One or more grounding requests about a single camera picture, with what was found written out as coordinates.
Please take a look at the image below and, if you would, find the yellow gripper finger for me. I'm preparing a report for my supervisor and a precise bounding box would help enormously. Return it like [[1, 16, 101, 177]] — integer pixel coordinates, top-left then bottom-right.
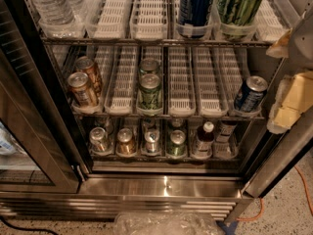
[[266, 29, 292, 59], [267, 70, 313, 134]]

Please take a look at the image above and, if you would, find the silver red can bottom shelf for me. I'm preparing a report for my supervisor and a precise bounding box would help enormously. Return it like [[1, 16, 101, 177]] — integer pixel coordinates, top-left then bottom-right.
[[145, 129, 159, 153]]

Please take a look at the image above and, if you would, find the green can top shelf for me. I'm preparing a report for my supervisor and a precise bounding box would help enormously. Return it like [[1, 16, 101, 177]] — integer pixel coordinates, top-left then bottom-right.
[[216, 0, 262, 41]]

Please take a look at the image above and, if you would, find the copper can bottom shelf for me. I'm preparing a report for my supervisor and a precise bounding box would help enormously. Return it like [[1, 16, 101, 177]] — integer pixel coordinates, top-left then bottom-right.
[[117, 128, 136, 156]]

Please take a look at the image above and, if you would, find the clear water bottle front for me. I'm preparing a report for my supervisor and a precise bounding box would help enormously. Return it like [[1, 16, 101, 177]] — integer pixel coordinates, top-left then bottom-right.
[[31, 0, 74, 25]]

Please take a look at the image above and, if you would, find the orange cable on floor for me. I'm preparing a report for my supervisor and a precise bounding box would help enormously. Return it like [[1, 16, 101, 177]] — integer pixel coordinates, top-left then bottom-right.
[[236, 165, 313, 223]]

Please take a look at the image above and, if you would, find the clear plastic bag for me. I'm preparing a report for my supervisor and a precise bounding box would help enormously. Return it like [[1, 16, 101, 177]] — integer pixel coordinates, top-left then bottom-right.
[[113, 211, 225, 235]]

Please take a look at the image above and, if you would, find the dark bottle white label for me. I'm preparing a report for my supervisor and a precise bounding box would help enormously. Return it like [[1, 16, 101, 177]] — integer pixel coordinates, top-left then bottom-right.
[[216, 120, 237, 143]]

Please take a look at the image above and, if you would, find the green can front middle shelf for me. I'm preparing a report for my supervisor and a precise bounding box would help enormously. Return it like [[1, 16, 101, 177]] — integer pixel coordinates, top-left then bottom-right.
[[139, 73, 161, 110]]

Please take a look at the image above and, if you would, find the green can shelf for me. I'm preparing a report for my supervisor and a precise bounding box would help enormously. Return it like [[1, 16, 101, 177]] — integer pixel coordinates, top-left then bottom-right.
[[139, 73, 161, 110], [167, 130, 186, 157], [216, 0, 262, 41], [139, 58, 159, 76]]

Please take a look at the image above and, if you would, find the green can bottom shelf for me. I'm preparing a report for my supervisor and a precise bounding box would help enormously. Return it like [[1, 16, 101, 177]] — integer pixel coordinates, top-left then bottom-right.
[[167, 130, 186, 157]]

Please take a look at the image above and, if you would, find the glass fridge door left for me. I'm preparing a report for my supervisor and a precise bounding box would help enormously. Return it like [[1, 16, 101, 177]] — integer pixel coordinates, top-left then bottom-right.
[[0, 0, 79, 193]]

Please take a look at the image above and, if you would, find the black cable on floor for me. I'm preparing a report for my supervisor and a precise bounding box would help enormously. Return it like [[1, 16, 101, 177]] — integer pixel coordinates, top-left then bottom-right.
[[0, 214, 61, 235]]

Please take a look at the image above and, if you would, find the silver can bottom shelf left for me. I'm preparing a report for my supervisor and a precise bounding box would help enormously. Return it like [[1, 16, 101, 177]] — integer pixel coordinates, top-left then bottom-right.
[[89, 127, 110, 153]]

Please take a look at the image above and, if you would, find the gold can front middle shelf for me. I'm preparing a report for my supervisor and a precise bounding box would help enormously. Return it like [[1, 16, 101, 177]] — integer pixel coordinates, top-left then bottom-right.
[[67, 71, 98, 107]]

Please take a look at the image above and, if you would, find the blue pepsi can top shelf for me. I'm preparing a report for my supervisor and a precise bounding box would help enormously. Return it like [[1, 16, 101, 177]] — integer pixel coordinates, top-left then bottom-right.
[[177, 0, 213, 38]]

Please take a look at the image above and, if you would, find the steel fridge door right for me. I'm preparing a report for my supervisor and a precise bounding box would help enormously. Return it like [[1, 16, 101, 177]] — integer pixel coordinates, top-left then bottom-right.
[[246, 108, 313, 198]]

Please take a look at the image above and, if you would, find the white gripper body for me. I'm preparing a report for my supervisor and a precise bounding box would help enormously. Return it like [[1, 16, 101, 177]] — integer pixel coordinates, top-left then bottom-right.
[[289, 6, 313, 70]]

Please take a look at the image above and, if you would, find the brown bottle white cap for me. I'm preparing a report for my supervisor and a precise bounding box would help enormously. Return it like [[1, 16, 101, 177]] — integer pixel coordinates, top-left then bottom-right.
[[194, 121, 214, 154]]

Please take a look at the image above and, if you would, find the steel fridge cabinet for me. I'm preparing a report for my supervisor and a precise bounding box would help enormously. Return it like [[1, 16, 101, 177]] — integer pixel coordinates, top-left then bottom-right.
[[1, 0, 312, 222]]

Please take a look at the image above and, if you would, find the blue can middle shelf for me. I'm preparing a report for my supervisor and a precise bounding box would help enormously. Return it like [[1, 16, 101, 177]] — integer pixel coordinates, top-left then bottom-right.
[[234, 75, 268, 113]]

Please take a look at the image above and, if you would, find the green can rear middle shelf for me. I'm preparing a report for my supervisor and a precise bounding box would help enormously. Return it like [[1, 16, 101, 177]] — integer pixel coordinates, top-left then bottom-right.
[[139, 58, 159, 76]]

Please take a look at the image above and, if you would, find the gold can rear middle shelf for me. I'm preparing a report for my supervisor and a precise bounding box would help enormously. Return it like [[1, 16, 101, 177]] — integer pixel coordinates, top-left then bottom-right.
[[74, 56, 103, 96]]

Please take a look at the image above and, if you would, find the gold can shelf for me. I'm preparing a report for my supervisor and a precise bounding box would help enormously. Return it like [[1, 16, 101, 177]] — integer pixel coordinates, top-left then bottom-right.
[[67, 71, 98, 107], [74, 56, 103, 96]]

